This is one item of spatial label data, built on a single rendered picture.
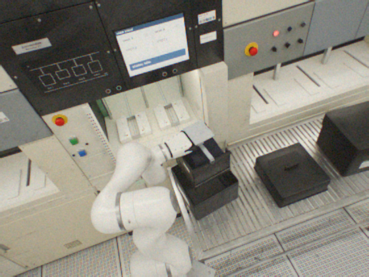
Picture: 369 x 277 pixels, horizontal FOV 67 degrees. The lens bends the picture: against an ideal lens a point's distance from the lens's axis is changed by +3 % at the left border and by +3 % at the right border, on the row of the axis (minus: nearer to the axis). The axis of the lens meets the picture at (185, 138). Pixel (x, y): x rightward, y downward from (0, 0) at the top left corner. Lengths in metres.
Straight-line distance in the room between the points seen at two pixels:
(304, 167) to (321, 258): 0.91
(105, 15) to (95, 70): 0.23
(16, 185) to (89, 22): 1.18
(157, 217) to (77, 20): 0.76
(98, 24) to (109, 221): 0.73
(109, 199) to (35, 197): 1.14
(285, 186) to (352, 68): 1.10
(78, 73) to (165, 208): 0.74
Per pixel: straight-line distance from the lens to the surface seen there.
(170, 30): 1.22
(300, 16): 1.50
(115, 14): 1.16
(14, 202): 1.94
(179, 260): 1.04
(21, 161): 2.13
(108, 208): 0.76
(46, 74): 1.26
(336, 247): 2.45
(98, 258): 2.50
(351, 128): 1.70
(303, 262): 2.35
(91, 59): 1.23
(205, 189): 1.64
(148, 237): 0.85
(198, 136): 1.21
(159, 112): 1.91
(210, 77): 1.35
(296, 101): 2.00
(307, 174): 1.63
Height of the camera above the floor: 2.19
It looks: 49 degrees down
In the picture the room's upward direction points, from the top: 11 degrees counter-clockwise
